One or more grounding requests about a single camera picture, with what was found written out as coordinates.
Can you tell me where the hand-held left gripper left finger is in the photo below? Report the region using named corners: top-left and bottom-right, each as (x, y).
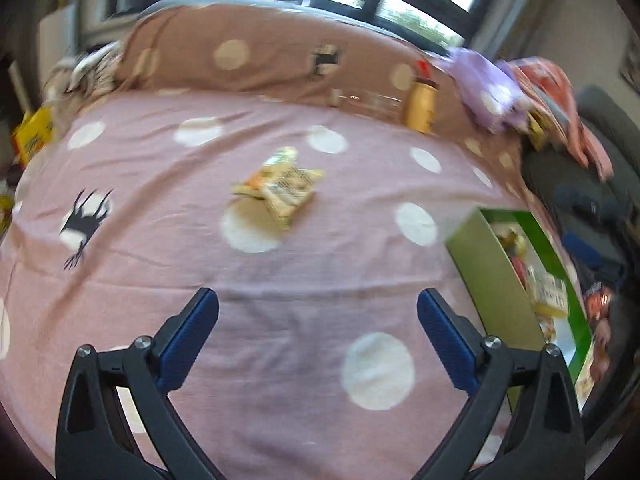
top-left (54, 287), bottom-right (223, 480)

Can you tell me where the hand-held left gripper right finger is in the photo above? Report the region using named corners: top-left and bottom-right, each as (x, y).
top-left (412, 288), bottom-right (585, 480)

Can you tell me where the green cardboard box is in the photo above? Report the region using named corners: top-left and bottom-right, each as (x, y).
top-left (445, 205), bottom-right (598, 411)

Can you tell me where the pale yellow snack packet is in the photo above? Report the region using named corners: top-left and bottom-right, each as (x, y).
top-left (231, 146), bottom-right (326, 231)

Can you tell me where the yellow orange snack packet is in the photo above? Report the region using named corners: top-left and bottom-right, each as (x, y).
top-left (527, 267), bottom-right (571, 318)

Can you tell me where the pink polka dot blanket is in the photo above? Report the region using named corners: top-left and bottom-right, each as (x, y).
top-left (0, 87), bottom-right (586, 480)

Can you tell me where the red orange snack packet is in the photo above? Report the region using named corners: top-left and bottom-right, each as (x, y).
top-left (585, 282), bottom-right (615, 318)

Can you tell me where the dark blue cloth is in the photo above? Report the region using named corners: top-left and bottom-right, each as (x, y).
top-left (560, 230), bottom-right (606, 273)

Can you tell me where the yellow and black packet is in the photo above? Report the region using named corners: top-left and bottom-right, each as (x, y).
top-left (525, 110), bottom-right (551, 151)

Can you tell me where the yellow bottle with red cap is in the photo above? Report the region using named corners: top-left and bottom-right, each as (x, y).
top-left (402, 59), bottom-right (441, 135)

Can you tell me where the yellow box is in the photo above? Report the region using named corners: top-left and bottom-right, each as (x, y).
top-left (12, 107), bottom-right (56, 166)

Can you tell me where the orange printed cloth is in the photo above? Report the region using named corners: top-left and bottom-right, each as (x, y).
top-left (507, 57), bottom-right (613, 181)

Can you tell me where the black and white cloth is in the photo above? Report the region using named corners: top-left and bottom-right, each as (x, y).
top-left (45, 42), bottom-right (126, 98)

